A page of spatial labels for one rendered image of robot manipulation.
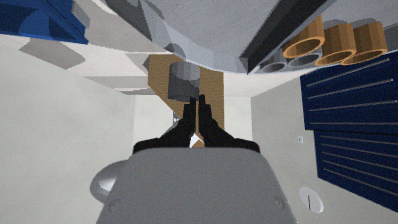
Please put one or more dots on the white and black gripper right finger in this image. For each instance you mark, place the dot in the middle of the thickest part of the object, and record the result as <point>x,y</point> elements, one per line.
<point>214,136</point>

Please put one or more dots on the bronze bushing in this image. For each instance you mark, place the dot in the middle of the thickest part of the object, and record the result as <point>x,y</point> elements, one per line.
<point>369,37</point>
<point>339,41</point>
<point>313,33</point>

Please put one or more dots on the grey cylinder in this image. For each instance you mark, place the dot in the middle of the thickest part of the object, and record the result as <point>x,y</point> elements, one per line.
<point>184,81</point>
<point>306,59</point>
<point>275,63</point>

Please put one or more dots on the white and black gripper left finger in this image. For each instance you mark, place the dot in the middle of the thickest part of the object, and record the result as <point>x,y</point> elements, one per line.
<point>179,136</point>

